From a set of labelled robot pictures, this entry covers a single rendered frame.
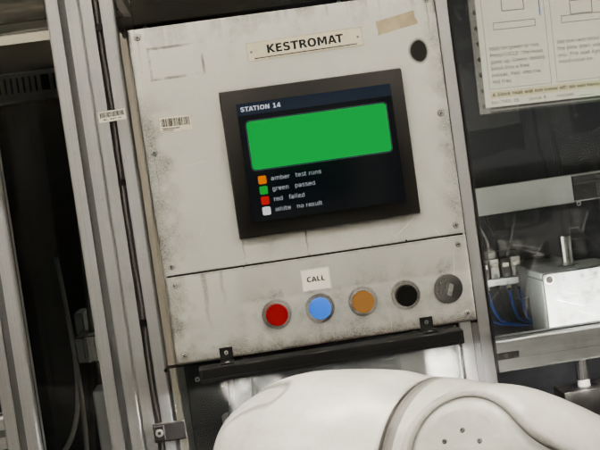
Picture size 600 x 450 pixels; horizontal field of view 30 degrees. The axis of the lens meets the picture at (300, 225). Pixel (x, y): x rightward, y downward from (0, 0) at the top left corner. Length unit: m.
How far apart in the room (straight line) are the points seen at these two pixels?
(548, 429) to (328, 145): 0.91
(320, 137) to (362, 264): 0.19
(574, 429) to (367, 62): 0.95
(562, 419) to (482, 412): 0.05
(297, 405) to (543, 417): 0.19
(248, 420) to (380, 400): 0.11
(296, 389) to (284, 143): 0.75
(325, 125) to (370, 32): 0.15
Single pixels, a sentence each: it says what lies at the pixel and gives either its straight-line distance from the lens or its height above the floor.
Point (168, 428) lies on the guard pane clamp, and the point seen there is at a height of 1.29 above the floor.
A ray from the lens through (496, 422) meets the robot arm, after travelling 0.65.
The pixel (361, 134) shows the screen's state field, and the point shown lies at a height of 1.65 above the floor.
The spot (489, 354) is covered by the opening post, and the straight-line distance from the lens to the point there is 1.60.
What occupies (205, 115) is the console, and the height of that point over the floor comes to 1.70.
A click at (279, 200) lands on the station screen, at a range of 1.51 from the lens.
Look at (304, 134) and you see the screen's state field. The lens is 1.51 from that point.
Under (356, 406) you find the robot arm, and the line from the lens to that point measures 0.75.
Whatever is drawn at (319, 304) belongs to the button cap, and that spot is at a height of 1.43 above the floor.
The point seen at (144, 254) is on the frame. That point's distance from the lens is 1.55.
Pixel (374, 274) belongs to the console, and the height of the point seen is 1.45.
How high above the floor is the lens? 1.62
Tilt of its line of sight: 3 degrees down
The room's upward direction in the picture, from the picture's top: 8 degrees counter-clockwise
